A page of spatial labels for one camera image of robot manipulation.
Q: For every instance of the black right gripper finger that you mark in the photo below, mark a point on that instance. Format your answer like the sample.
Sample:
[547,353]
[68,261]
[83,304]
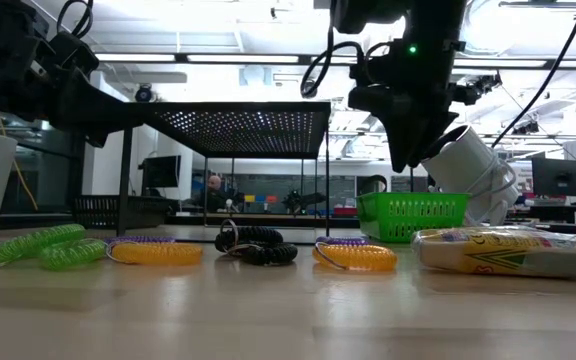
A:
[410,140]

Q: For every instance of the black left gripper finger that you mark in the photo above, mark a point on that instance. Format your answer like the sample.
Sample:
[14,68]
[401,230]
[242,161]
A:
[98,110]

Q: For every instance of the black loop item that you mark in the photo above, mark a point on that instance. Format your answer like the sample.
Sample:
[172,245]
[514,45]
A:
[375,177]

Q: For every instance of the purple coil wristband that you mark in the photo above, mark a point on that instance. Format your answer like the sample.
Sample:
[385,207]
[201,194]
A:
[140,240]
[343,241]

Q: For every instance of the orange coil wristband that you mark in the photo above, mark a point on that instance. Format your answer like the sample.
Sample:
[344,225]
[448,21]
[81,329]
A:
[358,257]
[158,254]

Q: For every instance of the green coil wristband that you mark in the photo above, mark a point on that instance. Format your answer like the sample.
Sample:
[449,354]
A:
[33,242]
[73,255]

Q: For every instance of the yellow crayon pack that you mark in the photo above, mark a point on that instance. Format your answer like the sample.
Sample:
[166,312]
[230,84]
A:
[508,252]

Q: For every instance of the black coil wristband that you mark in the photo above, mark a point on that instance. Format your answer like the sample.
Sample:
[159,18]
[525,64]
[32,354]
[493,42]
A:
[273,255]
[253,235]

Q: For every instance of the background black robot arm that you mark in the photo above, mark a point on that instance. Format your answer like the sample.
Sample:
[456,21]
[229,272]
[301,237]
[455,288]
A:
[308,200]

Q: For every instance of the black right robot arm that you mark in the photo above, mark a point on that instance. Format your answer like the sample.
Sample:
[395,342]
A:
[433,30]

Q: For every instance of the white desk lamp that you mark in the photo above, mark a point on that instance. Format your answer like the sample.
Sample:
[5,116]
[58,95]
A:
[473,167]

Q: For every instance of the black ceiling spotlight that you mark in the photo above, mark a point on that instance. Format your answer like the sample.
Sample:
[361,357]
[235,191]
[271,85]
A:
[485,85]
[143,93]

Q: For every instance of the green plastic basket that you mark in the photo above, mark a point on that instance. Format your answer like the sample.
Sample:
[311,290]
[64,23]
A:
[413,215]

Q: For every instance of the black computer monitor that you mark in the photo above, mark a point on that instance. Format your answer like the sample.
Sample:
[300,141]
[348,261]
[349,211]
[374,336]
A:
[160,172]
[558,177]

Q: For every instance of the red background bin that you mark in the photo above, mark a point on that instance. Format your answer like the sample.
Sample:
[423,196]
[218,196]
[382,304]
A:
[345,211]

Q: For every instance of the black slotted basket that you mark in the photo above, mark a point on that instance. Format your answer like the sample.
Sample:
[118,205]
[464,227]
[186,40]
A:
[98,210]

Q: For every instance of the person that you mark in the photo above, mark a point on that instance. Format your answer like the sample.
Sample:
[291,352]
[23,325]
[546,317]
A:
[215,192]

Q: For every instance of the black perforated metal monitor stand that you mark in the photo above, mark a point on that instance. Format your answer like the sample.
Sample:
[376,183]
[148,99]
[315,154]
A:
[243,130]

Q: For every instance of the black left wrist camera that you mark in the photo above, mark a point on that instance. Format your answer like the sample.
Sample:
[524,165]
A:
[75,52]

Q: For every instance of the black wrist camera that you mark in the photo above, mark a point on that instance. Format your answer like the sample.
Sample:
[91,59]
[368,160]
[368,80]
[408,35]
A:
[75,52]
[365,99]

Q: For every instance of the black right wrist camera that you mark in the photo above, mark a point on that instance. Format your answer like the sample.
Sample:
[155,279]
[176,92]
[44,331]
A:
[365,99]

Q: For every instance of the overhead frame light bar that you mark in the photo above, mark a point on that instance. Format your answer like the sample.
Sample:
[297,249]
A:
[243,58]

